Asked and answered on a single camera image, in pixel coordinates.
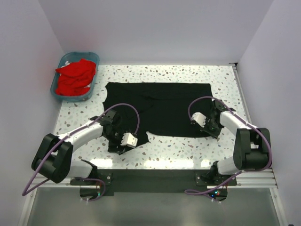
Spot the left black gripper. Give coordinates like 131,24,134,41
103,129,131,153

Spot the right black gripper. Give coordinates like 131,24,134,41
200,117,222,138

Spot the black t shirt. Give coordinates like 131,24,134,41
103,82,212,145

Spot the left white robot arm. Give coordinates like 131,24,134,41
32,110,138,185

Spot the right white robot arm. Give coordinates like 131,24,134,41
191,100,272,185

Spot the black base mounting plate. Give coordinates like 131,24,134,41
70,169,230,198

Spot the red t shirt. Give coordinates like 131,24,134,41
55,59,96,97

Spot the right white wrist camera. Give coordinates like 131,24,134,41
191,112,206,127

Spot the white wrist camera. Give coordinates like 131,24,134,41
191,112,206,127
120,132,138,148

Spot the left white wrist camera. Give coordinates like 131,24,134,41
120,132,138,148

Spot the aluminium frame rail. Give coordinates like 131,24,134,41
17,63,287,226

